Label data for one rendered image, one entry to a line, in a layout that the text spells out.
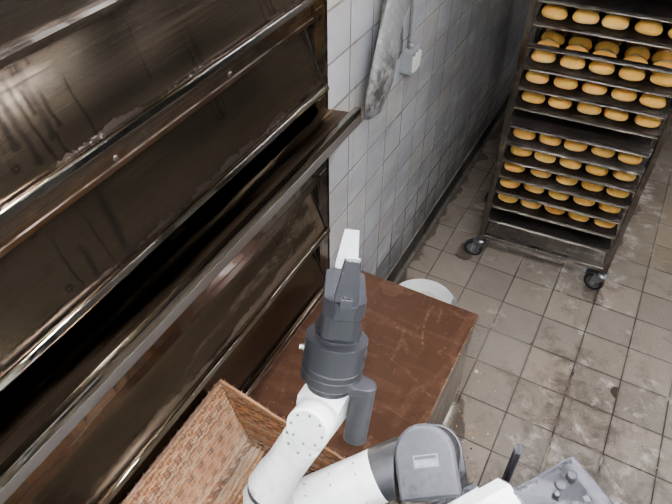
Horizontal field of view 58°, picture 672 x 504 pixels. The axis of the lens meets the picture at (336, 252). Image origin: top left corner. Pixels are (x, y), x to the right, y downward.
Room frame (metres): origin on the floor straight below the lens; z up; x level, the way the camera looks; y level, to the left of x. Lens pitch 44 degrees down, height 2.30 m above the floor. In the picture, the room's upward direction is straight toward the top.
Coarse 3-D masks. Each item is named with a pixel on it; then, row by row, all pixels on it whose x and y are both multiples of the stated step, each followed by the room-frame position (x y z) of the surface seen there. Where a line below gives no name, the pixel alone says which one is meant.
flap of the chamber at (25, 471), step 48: (288, 144) 1.33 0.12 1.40; (336, 144) 1.33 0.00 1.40; (240, 192) 1.13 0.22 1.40; (288, 192) 1.12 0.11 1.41; (192, 240) 0.97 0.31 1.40; (240, 240) 0.95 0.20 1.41; (144, 288) 0.83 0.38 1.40; (96, 336) 0.70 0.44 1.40; (48, 384) 0.60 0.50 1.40; (0, 432) 0.51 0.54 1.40
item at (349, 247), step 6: (348, 228) 0.64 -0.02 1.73; (348, 234) 0.63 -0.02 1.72; (354, 234) 0.63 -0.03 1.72; (342, 240) 0.63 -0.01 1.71; (348, 240) 0.63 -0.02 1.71; (354, 240) 0.62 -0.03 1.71; (342, 246) 0.62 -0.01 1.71; (348, 246) 0.62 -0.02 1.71; (354, 246) 0.62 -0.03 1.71; (342, 252) 0.62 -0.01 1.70; (348, 252) 0.62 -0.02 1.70; (354, 252) 0.62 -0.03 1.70; (336, 258) 0.62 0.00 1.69; (342, 258) 0.61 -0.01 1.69; (336, 264) 0.61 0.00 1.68; (342, 264) 0.61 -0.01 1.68
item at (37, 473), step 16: (272, 224) 1.30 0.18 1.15; (256, 240) 1.23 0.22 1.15; (240, 256) 1.16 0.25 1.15; (224, 272) 1.10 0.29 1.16; (208, 288) 1.04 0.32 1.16; (192, 304) 0.99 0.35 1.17; (176, 320) 0.93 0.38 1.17; (160, 336) 0.88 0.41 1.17; (80, 432) 0.65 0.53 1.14; (64, 448) 0.61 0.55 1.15; (48, 464) 0.58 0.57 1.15; (32, 480) 0.54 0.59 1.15; (16, 496) 0.51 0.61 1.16
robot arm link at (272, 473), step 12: (276, 444) 0.47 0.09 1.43; (276, 456) 0.45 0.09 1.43; (264, 468) 0.45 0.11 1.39; (276, 468) 0.44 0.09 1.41; (288, 468) 0.44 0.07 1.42; (300, 468) 0.44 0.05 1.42; (252, 480) 0.45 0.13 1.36; (264, 480) 0.43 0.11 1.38; (276, 480) 0.43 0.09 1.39; (288, 480) 0.43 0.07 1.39; (252, 492) 0.43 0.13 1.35; (264, 492) 0.42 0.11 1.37; (276, 492) 0.42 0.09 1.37; (288, 492) 0.42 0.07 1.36
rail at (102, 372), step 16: (352, 112) 1.43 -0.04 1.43; (336, 128) 1.35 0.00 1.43; (320, 144) 1.28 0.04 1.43; (304, 160) 1.21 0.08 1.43; (288, 176) 1.15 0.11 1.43; (272, 192) 1.09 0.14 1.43; (256, 208) 1.03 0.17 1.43; (240, 224) 0.98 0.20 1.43; (224, 240) 0.93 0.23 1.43; (208, 256) 0.88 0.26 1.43; (192, 272) 0.84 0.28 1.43; (176, 288) 0.80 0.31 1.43; (192, 288) 0.81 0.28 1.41; (160, 304) 0.76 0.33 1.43; (176, 304) 0.77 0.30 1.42; (144, 320) 0.72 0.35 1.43; (160, 320) 0.73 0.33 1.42; (128, 336) 0.68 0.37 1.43; (144, 336) 0.69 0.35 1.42; (112, 352) 0.64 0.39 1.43; (128, 352) 0.65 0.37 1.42; (96, 368) 0.61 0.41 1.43; (112, 368) 0.62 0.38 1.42; (80, 384) 0.58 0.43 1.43; (96, 384) 0.58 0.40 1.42; (64, 400) 0.55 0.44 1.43; (80, 400) 0.55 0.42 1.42; (48, 416) 0.52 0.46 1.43; (64, 416) 0.52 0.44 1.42; (48, 432) 0.49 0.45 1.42; (32, 448) 0.47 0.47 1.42; (16, 464) 0.44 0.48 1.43; (0, 480) 0.41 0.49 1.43
